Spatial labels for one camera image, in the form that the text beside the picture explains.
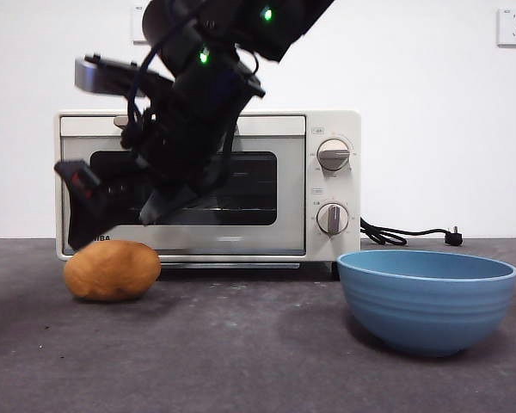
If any beige temperature knob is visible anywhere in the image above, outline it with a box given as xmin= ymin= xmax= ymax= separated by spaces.
xmin=316 ymin=138 xmax=353 ymax=172

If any oven door with beige handle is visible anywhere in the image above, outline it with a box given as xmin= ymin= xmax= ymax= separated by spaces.
xmin=58 ymin=114 xmax=306 ymax=256

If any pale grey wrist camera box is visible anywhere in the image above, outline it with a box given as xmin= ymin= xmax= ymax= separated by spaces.
xmin=74 ymin=54 xmax=141 ymax=96

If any beige timer knob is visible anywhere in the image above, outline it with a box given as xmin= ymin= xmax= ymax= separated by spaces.
xmin=316 ymin=201 xmax=350 ymax=237

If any cream Toshiba toaster oven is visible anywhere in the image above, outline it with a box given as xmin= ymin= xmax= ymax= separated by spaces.
xmin=54 ymin=109 xmax=362 ymax=280

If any metal wire oven rack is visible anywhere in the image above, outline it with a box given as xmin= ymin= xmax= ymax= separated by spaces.
xmin=171 ymin=195 xmax=279 ymax=214

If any black power cable with plug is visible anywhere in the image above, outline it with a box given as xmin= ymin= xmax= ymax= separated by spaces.
xmin=359 ymin=216 xmax=464 ymax=249

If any blue bowl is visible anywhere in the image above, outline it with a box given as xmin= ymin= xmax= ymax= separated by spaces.
xmin=335 ymin=250 xmax=516 ymax=358

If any brown potato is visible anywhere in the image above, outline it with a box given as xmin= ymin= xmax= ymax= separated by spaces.
xmin=63 ymin=240 xmax=162 ymax=302

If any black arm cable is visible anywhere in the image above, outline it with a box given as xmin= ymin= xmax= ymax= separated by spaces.
xmin=122 ymin=25 xmax=177 ymax=150

